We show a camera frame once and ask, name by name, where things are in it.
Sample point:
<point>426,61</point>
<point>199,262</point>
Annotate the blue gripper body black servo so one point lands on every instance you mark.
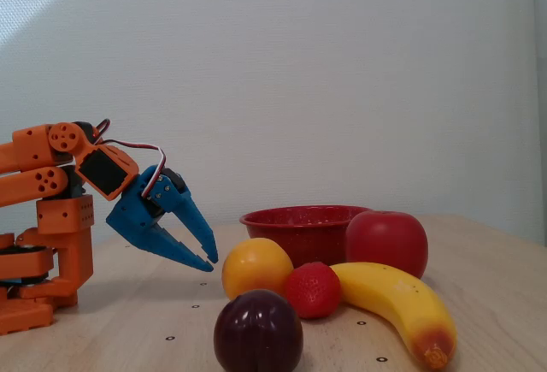
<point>130,214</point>

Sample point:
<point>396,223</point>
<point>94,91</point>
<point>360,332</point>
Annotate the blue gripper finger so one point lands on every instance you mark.
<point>188,214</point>
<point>179,252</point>

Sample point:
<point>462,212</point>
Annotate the dark purple plum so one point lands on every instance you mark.
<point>258,333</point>

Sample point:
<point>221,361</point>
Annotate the red speckled bowl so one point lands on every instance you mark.
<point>307,235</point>

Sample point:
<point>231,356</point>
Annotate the orange fruit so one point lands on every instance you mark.
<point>254,267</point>

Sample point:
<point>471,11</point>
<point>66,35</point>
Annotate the red strawberry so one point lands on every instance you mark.
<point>312,291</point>

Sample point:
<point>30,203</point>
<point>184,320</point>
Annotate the red apple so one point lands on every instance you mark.
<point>386,241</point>

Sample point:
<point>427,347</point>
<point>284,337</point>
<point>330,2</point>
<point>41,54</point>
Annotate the yellow banana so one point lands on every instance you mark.
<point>397,303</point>

